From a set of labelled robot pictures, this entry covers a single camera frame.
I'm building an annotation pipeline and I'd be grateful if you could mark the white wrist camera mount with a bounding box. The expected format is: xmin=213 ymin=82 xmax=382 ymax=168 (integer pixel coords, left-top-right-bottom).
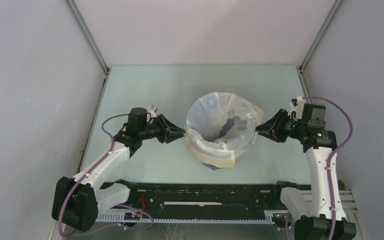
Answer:
xmin=146 ymin=104 xmax=158 ymax=123
xmin=288 ymin=96 xmax=304 ymax=120

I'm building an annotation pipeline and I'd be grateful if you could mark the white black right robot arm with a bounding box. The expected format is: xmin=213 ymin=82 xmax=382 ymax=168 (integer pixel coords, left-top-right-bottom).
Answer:
xmin=256 ymin=103 xmax=357 ymax=240

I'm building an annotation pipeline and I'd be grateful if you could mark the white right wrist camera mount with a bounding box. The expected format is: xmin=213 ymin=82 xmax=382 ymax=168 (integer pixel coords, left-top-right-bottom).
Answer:
xmin=288 ymin=96 xmax=304 ymax=120

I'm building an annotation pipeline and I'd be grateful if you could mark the right corner aluminium post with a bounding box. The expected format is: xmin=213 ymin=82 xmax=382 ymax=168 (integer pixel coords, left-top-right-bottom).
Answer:
xmin=299 ymin=0 xmax=345 ymax=73

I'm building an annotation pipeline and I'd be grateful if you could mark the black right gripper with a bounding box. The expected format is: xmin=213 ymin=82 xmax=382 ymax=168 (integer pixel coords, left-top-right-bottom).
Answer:
xmin=254 ymin=108 xmax=306 ymax=143

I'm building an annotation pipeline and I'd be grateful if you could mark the blue plastic trash bin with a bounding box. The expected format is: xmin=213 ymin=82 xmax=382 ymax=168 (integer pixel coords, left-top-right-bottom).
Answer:
xmin=202 ymin=162 xmax=230 ymax=171

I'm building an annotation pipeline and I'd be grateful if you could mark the left corner aluminium post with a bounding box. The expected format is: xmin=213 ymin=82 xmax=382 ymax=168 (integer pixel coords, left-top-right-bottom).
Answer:
xmin=64 ymin=0 xmax=110 ymax=74

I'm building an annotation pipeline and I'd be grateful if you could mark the corner aluminium post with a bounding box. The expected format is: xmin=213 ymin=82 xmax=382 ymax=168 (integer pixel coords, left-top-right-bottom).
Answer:
xmin=64 ymin=0 xmax=110 ymax=74
xmin=299 ymin=0 xmax=345 ymax=73

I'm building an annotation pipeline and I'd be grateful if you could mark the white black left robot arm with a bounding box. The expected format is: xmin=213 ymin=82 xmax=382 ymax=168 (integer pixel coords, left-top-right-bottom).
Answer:
xmin=51 ymin=106 xmax=185 ymax=238

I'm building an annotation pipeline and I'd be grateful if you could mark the light blue slotted cable duct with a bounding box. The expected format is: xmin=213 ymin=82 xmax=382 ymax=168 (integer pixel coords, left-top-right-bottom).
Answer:
xmin=96 ymin=211 xmax=275 ymax=225

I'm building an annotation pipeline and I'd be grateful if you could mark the translucent yellowish trash bag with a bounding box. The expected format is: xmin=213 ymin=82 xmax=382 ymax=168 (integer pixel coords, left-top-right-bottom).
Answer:
xmin=185 ymin=92 xmax=265 ymax=168

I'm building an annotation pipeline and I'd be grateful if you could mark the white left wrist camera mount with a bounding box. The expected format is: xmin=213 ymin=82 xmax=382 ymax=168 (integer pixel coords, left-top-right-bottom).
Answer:
xmin=146 ymin=104 xmax=158 ymax=123

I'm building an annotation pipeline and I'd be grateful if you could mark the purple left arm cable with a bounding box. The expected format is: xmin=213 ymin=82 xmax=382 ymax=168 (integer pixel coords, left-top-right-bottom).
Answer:
xmin=56 ymin=113 xmax=155 ymax=239

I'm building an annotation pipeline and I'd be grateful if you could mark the aluminium frame rail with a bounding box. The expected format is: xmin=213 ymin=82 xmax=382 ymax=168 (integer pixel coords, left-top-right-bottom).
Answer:
xmin=339 ymin=190 xmax=358 ymax=213

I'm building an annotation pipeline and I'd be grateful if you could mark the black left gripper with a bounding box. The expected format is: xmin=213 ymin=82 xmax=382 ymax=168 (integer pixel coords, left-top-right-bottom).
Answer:
xmin=139 ymin=114 xmax=186 ymax=144

